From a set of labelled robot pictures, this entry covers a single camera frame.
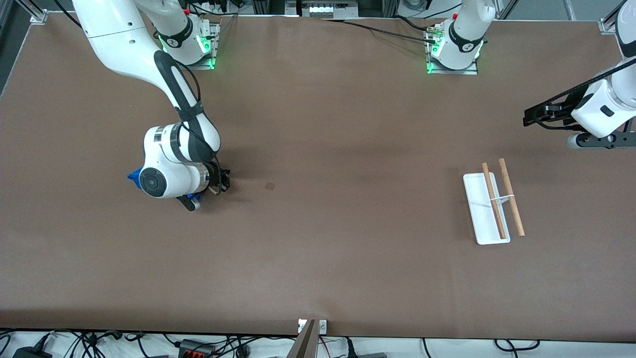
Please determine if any black box with orange connectors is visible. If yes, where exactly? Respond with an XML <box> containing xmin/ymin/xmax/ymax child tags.
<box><xmin>178</xmin><ymin>339</ymin><xmax>215</xmax><ymax>358</ymax></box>

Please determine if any wooden rack rod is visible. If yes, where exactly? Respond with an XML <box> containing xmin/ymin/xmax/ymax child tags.
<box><xmin>481</xmin><ymin>163</ymin><xmax>506</xmax><ymax>240</ymax></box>
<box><xmin>499</xmin><ymin>158</ymin><xmax>526</xmax><ymax>237</ymax></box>

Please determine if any blue microfibre towel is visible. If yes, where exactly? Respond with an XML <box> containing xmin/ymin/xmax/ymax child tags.
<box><xmin>128</xmin><ymin>171</ymin><xmax>202</xmax><ymax>209</ymax></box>

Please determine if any white towel rack base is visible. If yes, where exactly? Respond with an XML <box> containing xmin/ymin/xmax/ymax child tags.
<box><xmin>463</xmin><ymin>172</ymin><xmax>511</xmax><ymax>245</ymax></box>

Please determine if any black looped floor cable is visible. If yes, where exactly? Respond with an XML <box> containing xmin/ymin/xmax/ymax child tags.
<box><xmin>493</xmin><ymin>339</ymin><xmax>541</xmax><ymax>352</ymax></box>

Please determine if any long black table cable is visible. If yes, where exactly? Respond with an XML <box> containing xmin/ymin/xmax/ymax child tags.
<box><xmin>322</xmin><ymin>19</ymin><xmax>439</xmax><ymax>44</ymax></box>

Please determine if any grey camera stand pole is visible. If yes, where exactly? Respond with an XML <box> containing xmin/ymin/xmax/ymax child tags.
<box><xmin>286</xmin><ymin>319</ymin><xmax>318</xmax><ymax>358</ymax></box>

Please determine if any white power strip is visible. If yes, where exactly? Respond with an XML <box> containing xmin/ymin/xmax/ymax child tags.
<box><xmin>297</xmin><ymin>0</ymin><xmax>359</xmax><ymax>18</ymax></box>

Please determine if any small silver metal bracket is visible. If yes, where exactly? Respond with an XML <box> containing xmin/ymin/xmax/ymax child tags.
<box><xmin>298</xmin><ymin>319</ymin><xmax>327</xmax><ymax>335</ymax></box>

